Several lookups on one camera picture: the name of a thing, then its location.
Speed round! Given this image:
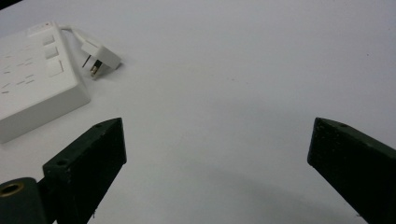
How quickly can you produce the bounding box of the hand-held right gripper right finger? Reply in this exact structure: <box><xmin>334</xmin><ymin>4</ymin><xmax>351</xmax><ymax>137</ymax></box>
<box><xmin>306</xmin><ymin>117</ymin><xmax>396</xmax><ymax>224</ymax></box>

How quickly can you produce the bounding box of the white power strip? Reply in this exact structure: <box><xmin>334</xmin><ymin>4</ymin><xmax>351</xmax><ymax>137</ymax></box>
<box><xmin>0</xmin><ymin>21</ymin><xmax>92</xmax><ymax>145</ymax></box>

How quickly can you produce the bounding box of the white power plug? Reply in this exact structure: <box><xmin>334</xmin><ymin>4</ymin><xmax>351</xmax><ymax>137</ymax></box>
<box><xmin>80</xmin><ymin>39</ymin><xmax>122</xmax><ymax>78</ymax></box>

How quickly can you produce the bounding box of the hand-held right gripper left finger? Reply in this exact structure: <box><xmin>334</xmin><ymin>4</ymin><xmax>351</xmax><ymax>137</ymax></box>
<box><xmin>42</xmin><ymin>117</ymin><xmax>128</xmax><ymax>224</ymax></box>

